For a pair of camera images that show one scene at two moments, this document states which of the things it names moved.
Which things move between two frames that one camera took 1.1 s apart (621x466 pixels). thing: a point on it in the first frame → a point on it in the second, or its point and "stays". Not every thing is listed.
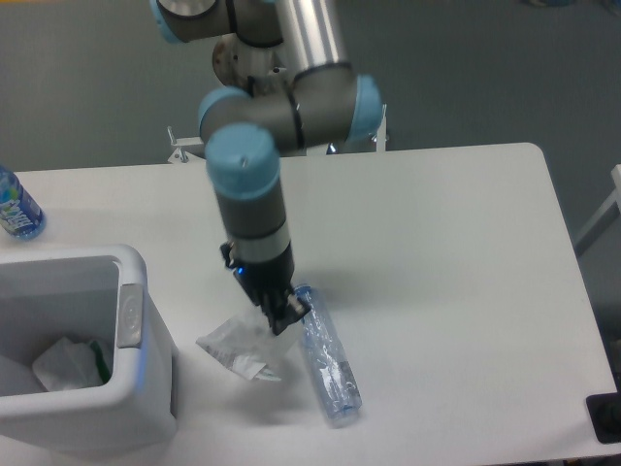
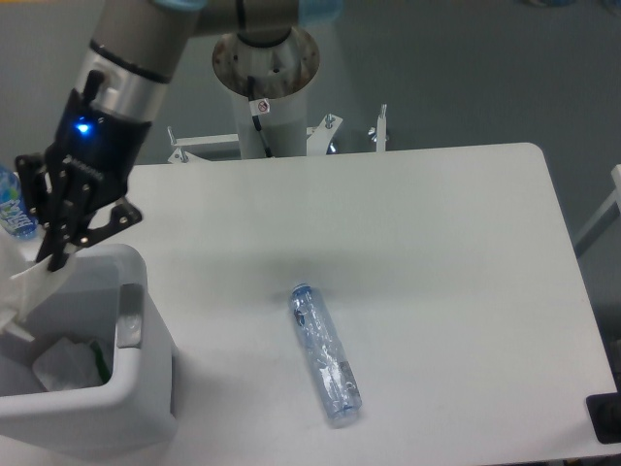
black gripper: [262, 281] → [54, 188]
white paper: [248, 345] → [23, 284]
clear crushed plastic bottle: [342, 394] stays
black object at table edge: [604, 411] stays
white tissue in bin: [68, 365] stays
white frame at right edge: [605, 215] stays
